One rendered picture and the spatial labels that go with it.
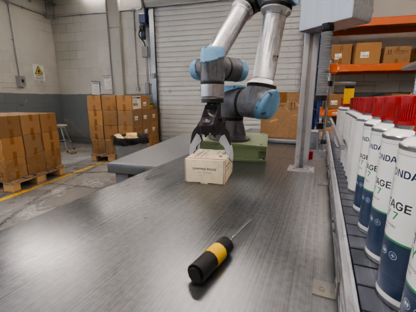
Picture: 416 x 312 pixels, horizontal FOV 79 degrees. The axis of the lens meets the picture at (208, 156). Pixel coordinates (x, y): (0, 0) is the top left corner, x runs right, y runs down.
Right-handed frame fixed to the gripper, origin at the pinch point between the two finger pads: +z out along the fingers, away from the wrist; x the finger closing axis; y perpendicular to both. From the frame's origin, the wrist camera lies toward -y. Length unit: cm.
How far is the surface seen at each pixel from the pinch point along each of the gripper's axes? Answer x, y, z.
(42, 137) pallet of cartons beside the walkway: 275, 191, 27
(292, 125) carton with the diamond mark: -31, 76, -6
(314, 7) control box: -29, 8, -46
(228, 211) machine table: -10.3, -24.9, 5.6
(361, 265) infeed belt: -31, -47, 1
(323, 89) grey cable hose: -32.7, 2.3, -22.5
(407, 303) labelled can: -29, -59, -4
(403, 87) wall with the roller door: -246, 464, -47
